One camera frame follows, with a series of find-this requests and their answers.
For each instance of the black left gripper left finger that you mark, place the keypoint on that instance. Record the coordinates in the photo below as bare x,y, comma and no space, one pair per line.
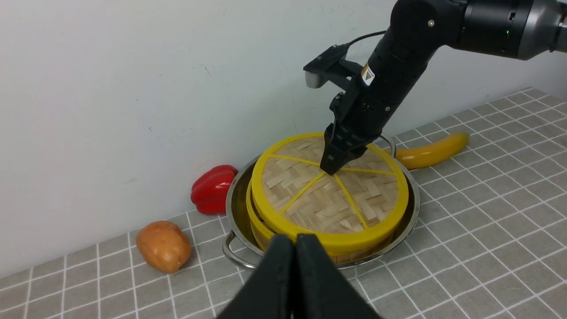
266,294

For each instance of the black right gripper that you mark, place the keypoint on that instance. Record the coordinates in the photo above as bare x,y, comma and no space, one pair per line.
360,115

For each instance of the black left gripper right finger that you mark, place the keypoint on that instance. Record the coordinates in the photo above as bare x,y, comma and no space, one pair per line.
323,292

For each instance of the yellow bamboo steamer lid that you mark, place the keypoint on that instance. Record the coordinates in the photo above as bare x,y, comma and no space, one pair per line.
330,190

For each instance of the yellow bamboo steamer basket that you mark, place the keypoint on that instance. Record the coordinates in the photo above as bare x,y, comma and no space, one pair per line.
263,234

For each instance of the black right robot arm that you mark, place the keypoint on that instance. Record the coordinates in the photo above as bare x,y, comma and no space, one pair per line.
517,29

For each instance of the stainless steel pot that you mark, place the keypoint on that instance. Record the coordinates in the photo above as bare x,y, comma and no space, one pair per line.
412,199

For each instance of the yellow banana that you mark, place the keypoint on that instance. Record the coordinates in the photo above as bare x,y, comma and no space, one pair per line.
433,153

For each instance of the brown potato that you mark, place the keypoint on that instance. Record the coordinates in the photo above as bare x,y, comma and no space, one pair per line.
163,246

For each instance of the red bell pepper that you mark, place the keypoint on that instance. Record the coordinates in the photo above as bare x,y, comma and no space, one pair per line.
210,191

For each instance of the grey checkered tablecloth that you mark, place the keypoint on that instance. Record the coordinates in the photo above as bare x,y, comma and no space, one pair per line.
490,241

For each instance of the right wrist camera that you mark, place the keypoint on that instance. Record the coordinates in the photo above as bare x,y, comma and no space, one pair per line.
331,66

